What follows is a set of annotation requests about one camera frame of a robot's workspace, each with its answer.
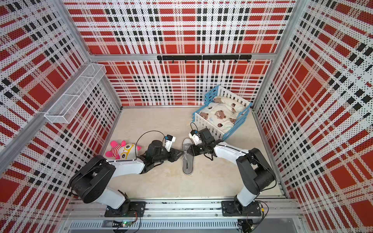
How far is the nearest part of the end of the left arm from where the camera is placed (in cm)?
69

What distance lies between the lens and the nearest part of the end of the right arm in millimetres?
676

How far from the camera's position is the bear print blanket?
1.00m

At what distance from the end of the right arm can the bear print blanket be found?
24 centimetres
